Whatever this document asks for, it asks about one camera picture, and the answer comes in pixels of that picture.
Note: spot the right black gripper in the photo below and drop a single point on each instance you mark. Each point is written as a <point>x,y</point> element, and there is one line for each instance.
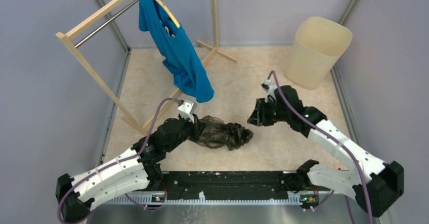
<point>260,110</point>

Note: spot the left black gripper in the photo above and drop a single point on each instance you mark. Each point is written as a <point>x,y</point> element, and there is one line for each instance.
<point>198,127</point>

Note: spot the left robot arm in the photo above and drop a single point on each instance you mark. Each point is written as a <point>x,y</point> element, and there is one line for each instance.
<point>137,168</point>

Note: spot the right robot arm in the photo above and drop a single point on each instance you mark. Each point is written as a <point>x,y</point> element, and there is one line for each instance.
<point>367,177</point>

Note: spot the cream plastic trash bin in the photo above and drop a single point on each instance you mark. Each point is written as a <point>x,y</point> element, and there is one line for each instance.
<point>318,45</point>

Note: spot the blue t-shirt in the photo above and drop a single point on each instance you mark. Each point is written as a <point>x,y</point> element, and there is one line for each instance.
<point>180,57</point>

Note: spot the wooden clothes hanger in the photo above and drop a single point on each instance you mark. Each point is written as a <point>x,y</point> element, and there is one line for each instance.
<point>169,13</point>

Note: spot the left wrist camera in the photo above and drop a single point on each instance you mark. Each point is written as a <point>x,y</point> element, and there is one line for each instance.
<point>187,109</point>

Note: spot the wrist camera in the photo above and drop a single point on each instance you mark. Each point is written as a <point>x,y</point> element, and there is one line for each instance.
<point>269,88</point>
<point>187,109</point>

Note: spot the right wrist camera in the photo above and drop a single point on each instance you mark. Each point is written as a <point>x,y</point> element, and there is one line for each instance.
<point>269,88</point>

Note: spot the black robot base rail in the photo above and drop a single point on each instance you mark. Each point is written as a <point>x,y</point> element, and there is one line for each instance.
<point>231,185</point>

